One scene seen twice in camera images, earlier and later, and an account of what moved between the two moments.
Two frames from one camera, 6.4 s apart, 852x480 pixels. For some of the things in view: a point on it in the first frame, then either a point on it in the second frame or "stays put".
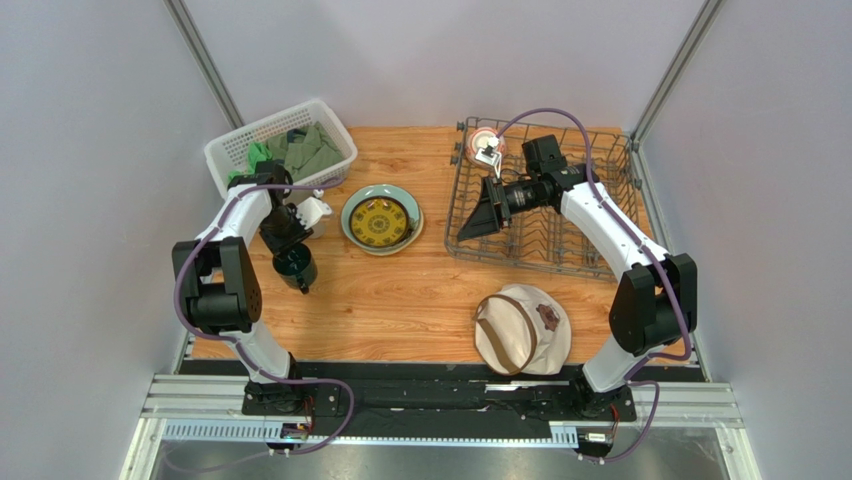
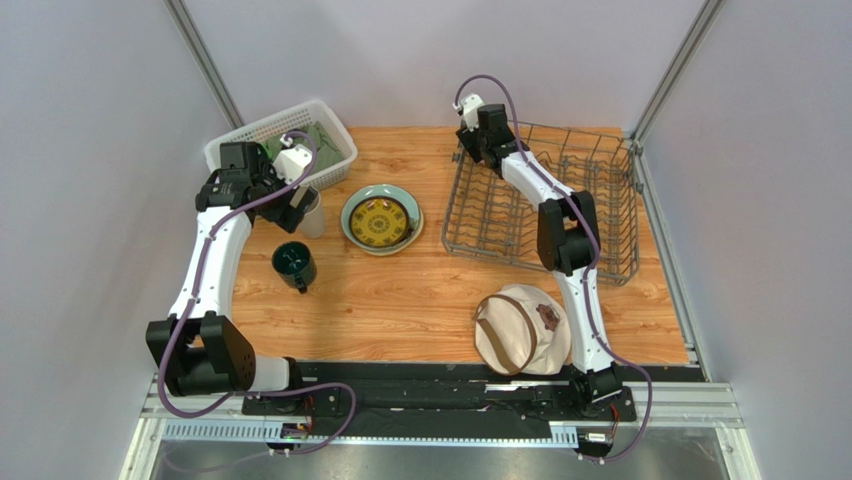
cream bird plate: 405,245 stays put
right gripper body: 495,204 to 470,143
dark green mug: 297,266 stays put
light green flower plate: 408,201 stays put
